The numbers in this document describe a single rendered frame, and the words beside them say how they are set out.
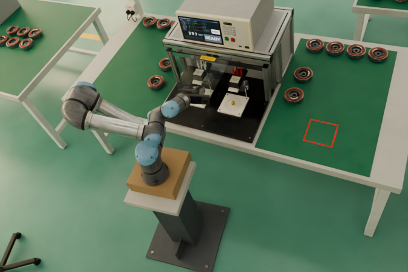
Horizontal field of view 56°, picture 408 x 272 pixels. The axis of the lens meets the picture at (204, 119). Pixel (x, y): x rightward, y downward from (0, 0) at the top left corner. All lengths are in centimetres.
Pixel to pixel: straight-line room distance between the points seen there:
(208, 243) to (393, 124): 140
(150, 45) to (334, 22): 196
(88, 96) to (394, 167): 155
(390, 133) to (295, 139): 50
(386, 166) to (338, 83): 60
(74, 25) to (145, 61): 90
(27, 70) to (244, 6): 187
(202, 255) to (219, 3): 163
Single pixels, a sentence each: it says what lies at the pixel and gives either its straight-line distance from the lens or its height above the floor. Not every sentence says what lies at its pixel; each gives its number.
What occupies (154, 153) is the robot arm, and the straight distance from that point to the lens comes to 190.
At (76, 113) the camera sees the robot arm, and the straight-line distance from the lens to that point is 183.
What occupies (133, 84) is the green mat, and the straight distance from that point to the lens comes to 270.
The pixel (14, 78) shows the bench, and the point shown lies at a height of 75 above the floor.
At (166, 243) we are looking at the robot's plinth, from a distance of 281.
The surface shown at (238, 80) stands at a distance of 227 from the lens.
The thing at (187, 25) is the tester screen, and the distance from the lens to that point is 221.
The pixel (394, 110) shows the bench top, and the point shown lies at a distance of 237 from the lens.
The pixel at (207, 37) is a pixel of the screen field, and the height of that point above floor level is 117.
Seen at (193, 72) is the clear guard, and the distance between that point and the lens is 217.
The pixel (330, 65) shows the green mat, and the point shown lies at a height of 75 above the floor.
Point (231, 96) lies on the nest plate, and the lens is 237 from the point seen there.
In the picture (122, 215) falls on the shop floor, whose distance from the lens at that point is 303.
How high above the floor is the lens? 255
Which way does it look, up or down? 50 degrees down
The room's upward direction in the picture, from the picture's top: 17 degrees counter-clockwise
